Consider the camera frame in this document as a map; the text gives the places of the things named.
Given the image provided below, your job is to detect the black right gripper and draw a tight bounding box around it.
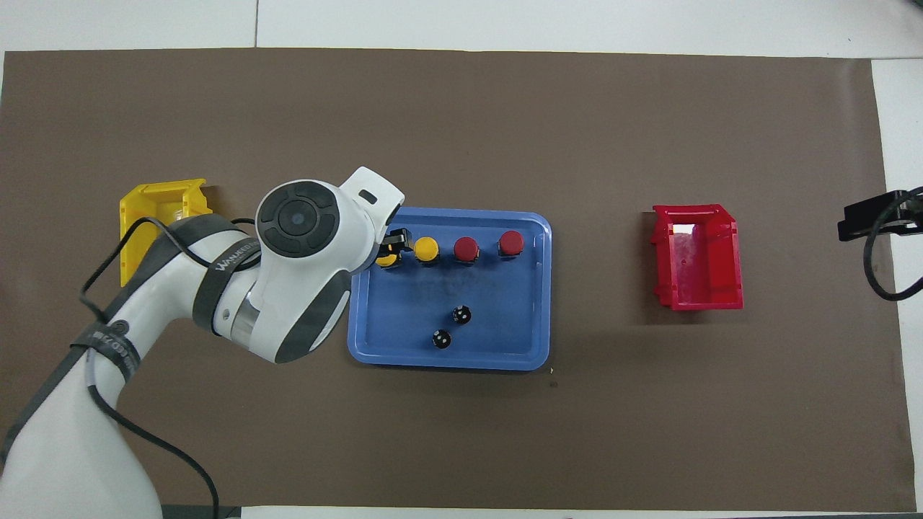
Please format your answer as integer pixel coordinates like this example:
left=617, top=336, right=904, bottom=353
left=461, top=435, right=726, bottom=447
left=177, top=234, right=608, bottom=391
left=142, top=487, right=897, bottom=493
left=837, top=189, right=923, bottom=243

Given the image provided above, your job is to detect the blue plastic tray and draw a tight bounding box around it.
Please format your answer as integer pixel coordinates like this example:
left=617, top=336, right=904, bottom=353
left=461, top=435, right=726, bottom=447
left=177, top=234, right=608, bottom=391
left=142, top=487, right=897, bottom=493
left=347, top=208, right=554, bottom=372

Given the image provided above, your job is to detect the brown paper mat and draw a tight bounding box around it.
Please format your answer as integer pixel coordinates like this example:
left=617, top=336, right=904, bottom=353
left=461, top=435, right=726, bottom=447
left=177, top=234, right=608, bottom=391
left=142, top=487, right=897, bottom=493
left=0, top=48, right=917, bottom=511

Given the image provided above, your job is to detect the red plastic bin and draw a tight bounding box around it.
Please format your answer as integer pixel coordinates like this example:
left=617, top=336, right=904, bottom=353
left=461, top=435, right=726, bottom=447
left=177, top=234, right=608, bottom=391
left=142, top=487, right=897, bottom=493
left=651, top=204, right=744, bottom=311

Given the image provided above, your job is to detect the yellow plastic bin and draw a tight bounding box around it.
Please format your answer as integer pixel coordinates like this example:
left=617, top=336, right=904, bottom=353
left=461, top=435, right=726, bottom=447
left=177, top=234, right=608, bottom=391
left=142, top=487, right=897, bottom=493
left=119, top=178, right=215, bottom=288

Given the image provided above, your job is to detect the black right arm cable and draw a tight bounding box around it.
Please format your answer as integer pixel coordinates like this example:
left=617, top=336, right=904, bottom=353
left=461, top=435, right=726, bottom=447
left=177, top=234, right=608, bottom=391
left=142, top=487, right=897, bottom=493
left=863, top=186, right=923, bottom=303

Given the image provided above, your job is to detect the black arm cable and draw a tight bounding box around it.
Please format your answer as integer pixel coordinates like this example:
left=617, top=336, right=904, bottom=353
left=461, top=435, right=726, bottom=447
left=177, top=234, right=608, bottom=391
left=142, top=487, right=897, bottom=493
left=863, top=186, right=923, bottom=303
left=78, top=215, right=262, bottom=519

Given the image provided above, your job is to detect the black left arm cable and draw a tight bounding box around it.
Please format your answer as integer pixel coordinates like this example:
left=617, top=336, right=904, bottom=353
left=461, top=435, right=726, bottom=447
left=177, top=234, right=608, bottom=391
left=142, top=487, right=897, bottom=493
left=78, top=215, right=262, bottom=519

